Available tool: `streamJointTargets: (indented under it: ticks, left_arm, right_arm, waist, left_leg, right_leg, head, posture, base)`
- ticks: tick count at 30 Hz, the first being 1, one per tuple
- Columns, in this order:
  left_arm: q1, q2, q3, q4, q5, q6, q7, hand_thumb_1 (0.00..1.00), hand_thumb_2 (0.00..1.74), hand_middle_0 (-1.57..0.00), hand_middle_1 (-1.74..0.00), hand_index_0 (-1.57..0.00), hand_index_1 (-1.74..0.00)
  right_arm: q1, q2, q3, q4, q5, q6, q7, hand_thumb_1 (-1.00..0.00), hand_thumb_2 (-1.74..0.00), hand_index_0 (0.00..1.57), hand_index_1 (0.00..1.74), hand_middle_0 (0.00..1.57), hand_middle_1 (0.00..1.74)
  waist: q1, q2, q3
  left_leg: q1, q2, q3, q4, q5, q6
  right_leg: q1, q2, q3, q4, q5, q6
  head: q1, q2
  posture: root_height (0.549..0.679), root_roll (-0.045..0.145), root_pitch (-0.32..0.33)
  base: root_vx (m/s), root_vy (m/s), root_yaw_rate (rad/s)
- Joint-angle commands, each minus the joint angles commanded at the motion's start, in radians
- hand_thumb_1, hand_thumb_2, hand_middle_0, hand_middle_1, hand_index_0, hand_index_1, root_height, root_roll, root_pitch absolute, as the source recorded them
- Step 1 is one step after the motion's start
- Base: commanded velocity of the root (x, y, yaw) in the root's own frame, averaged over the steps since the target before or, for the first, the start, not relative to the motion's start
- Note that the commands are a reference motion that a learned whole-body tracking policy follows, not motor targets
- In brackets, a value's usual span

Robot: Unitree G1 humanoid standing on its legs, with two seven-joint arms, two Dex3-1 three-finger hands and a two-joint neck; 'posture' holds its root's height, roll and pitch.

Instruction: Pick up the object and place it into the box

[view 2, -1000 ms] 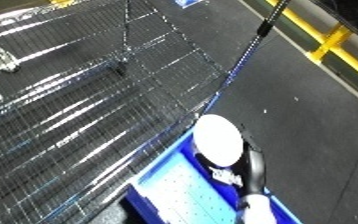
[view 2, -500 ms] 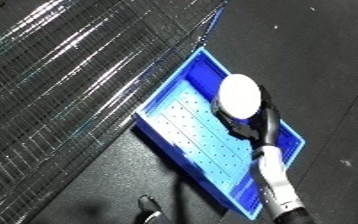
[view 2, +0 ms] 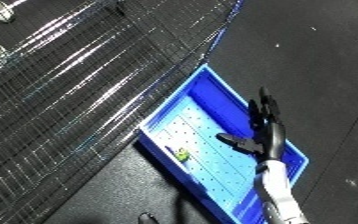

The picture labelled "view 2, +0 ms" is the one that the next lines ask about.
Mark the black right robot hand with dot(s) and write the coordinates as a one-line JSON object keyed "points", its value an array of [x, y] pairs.
{"points": [[271, 133]]}

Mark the pale right robot arm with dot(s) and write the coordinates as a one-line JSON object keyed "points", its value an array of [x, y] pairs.
{"points": [[279, 193]]}

